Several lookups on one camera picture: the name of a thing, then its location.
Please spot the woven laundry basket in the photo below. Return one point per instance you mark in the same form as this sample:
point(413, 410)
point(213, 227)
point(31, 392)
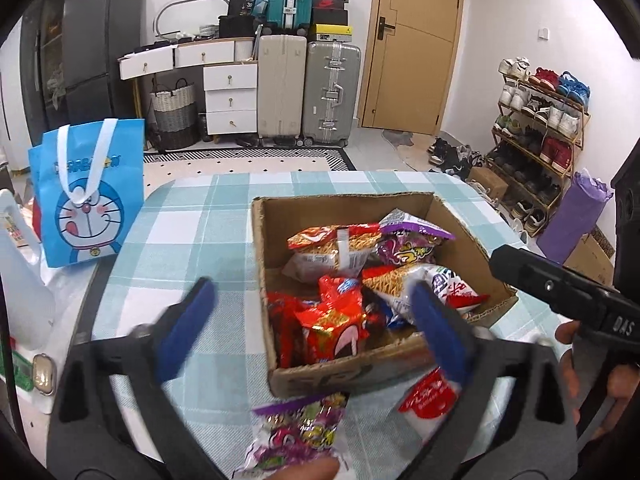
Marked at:
point(175, 110)

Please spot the white drawer desk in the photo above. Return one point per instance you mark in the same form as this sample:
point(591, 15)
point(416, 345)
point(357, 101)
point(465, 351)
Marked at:
point(225, 77)

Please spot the wooden door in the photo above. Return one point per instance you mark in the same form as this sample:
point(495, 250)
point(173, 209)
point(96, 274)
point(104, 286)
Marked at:
point(410, 60)

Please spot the red black shoe box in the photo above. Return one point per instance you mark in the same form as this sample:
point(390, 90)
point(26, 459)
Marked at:
point(329, 3)

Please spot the black glass cabinet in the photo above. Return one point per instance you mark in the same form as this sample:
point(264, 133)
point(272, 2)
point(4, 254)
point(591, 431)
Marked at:
point(45, 60)

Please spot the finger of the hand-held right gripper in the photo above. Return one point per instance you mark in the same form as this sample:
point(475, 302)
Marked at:
point(545, 282)

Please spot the grey door mat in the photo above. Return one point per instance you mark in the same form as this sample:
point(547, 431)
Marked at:
point(398, 139)

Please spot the chrome curved tube frame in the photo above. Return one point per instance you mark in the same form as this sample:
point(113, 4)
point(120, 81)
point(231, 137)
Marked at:
point(172, 4)

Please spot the green packet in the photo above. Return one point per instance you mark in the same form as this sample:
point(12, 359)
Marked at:
point(17, 372)

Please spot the pile of dark shoes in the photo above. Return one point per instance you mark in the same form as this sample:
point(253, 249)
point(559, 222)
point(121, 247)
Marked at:
point(450, 157)

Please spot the red cartoon snack packet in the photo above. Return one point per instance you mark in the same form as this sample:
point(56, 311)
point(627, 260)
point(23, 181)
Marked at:
point(330, 325)

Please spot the red white snack packet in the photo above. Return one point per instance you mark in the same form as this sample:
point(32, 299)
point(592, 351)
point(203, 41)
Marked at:
point(430, 400)

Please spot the printed cardboard box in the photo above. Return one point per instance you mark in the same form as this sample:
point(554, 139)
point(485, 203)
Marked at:
point(592, 260)

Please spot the yellow black shoe box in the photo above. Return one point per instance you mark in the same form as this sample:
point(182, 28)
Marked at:
point(330, 34)

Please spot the beige suitcase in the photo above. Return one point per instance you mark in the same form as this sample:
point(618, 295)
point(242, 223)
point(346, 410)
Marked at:
point(282, 90)

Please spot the beige small case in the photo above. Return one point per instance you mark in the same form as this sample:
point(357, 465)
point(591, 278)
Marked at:
point(43, 374)

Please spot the blue cartoon tote bag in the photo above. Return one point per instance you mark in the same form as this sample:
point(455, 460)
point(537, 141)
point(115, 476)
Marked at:
point(85, 210)

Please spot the dark blue snack packet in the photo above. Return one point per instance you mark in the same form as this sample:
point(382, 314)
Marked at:
point(382, 312)

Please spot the brown cardboard box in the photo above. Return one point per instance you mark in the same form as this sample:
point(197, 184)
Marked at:
point(310, 210)

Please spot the black bag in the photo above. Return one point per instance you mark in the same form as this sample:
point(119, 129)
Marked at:
point(237, 25)

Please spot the small floor cardboard box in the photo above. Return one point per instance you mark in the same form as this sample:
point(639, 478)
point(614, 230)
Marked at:
point(487, 182)

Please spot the dark grey fridge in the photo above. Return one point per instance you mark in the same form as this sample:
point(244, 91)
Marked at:
point(100, 35)

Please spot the orange noodle snack packet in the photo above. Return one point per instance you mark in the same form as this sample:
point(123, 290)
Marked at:
point(320, 240)

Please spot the purple white snack packet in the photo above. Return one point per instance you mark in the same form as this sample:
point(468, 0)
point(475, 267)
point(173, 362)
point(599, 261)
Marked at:
point(295, 430)
point(405, 250)

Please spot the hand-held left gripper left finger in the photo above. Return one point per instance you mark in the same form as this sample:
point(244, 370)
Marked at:
point(182, 335)

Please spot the patterned black white rug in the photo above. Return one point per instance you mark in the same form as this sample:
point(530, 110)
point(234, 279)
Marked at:
point(250, 156)

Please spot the silver suitcase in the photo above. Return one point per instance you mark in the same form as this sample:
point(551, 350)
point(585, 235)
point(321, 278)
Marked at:
point(332, 90)

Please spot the rows of shoes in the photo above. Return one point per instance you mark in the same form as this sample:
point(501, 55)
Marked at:
point(530, 160)

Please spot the wooden shoe rack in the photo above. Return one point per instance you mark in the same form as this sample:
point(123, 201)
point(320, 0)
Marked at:
point(580, 127)

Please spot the white red chips packet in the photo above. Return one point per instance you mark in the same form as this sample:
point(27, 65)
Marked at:
point(395, 280)

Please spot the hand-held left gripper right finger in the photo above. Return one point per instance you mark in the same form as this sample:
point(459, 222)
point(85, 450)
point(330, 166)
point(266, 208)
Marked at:
point(442, 340)

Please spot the purple rolled mat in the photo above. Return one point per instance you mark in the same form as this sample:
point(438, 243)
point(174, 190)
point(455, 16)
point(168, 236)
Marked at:
point(575, 215)

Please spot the person's right hand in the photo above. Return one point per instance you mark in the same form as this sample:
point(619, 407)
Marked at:
point(625, 390)

